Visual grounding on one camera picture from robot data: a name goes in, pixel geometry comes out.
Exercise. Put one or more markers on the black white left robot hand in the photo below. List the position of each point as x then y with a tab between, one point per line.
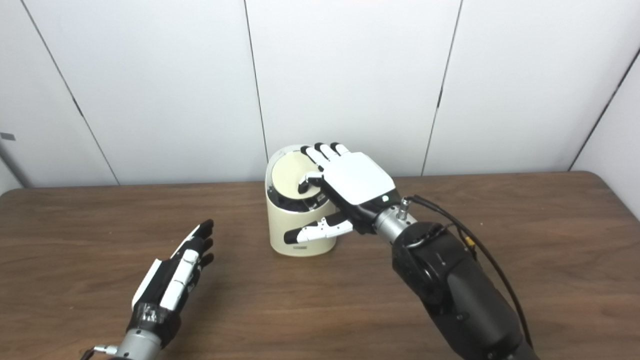
167	290

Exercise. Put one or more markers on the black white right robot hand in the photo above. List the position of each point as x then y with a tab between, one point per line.
357	177

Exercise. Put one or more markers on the round cream bin lid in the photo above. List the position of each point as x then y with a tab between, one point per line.
287	175

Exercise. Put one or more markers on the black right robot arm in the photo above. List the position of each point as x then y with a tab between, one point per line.
460	290

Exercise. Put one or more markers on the cream-colored bin body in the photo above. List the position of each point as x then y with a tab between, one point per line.
295	220

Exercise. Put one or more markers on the small grey wall label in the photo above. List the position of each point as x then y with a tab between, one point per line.
7	136

